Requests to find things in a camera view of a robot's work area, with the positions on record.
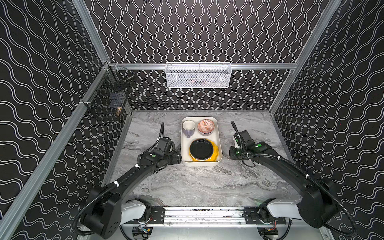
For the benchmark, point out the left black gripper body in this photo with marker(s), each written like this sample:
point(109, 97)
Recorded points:
point(174, 159)

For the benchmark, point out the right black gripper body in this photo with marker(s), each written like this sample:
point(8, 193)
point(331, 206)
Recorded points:
point(235, 154)

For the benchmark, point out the yellow dotted scalloped plate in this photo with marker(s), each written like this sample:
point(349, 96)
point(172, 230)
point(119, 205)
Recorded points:
point(213, 158)

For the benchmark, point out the white plastic bin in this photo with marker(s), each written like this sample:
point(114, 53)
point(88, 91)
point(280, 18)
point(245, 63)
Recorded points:
point(186, 142)

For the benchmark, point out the black plate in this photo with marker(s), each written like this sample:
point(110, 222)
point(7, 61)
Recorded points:
point(201, 150)

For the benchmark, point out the lavender mug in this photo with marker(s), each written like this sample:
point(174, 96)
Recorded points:
point(188, 128)

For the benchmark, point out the red patterned bowl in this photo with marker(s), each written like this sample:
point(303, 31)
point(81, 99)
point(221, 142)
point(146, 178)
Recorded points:
point(206, 125)

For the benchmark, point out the lavender bowl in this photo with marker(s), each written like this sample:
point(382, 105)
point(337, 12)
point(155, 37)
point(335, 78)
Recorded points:
point(206, 133)

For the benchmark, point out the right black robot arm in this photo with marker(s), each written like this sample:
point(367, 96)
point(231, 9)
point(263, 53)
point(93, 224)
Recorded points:
point(319, 202)

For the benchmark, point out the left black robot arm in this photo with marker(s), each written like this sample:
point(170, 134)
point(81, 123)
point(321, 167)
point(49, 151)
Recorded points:
point(112, 195)

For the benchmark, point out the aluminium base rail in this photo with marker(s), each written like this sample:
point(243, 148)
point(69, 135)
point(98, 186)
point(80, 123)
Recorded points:
point(210, 215)

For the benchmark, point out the clear wire wall basket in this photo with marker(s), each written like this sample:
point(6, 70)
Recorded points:
point(198, 75)

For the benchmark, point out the black wire wall basket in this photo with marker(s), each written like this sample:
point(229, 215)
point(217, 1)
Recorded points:
point(109, 101)

